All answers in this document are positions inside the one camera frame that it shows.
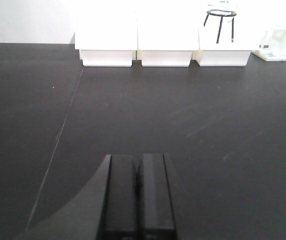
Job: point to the white test tube rack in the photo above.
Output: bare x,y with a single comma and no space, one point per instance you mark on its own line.
272,46

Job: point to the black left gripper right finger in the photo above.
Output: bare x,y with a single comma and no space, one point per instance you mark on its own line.
155,217

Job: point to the white storage bin left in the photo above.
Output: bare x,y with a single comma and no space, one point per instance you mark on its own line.
106,39

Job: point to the black wire tripod stand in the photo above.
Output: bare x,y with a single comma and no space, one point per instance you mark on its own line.
222,14

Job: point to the white storage bin middle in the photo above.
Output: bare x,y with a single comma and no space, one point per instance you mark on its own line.
166,39

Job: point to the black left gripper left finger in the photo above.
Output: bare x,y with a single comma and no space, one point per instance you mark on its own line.
117,198

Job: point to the white storage bin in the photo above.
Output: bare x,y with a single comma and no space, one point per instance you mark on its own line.
226,53
106,39
166,39

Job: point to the white storage bin right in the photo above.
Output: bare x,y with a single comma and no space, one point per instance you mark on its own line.
226,53

